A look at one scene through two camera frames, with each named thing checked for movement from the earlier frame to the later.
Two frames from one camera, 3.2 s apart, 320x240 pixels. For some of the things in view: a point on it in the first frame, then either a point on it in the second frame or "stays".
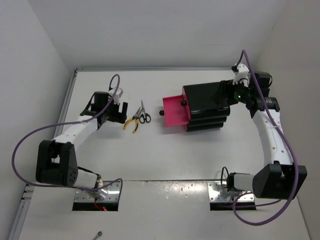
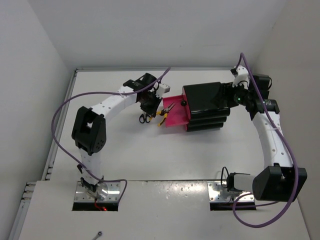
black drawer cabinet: (206, 113) stays
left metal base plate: (110, 194) stays
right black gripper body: (240, 93) stays
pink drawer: (176, 111) stays
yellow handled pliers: (136, 115) to (164, 112)
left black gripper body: (114, 115) to (150, 102)
